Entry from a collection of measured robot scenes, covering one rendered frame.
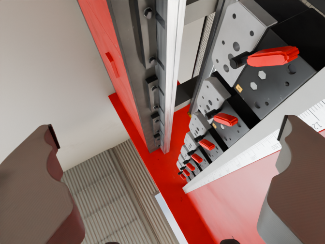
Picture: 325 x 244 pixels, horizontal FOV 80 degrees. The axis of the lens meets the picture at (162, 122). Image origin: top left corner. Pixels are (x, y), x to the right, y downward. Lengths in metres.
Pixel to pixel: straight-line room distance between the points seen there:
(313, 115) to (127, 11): 0.53
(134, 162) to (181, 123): 1.83
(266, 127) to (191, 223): 1.73
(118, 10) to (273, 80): 0.46
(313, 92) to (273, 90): 0.06
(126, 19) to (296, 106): 0.52
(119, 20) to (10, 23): 1.09
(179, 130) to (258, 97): 1.83
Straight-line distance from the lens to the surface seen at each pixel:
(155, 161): 2.09
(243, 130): 0.48
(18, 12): 1.62
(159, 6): 0.64
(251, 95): 0.40
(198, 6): 0.81
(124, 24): 0.68
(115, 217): 3.73
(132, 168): 3.80
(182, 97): 1.40
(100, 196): 3.79
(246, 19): 0.35
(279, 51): 0.28
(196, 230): 2.08
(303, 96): 0.34
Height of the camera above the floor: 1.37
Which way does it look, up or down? 20 degrees down
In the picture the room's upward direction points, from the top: 148 degrees clockwise
